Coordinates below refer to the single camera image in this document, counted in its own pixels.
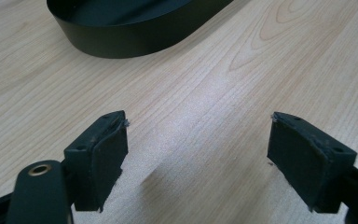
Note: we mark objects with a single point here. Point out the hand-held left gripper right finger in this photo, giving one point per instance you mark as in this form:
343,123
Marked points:
304,165

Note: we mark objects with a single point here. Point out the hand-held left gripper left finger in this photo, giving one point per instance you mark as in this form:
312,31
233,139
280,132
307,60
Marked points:
101,165

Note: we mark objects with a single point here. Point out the black oval tray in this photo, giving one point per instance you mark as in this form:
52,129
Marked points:
118,28

